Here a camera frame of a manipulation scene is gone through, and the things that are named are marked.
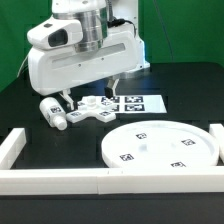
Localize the white round table top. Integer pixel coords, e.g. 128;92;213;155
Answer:
101;120;219;169

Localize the white fence bar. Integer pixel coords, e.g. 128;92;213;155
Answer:
0;166;224;195
0;128;27;170
209;123;224;163

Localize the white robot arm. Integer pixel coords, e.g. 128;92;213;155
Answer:
27;0;150;103

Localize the white marker sheet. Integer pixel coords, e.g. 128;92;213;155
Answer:
111;95;167;114

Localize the white cross table base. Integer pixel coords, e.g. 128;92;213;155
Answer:
66;96;116;123

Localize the white right fence bar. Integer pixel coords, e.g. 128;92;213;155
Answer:
209;123;224;163

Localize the white front fence bar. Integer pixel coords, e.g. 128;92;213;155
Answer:
0;166;224;195

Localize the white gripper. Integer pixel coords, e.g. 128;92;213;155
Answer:
27;18;146;110

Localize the white thin cable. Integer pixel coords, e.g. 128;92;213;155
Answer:
16;56;29;78

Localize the white left fence bar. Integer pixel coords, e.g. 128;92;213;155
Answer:
0;128;27;170

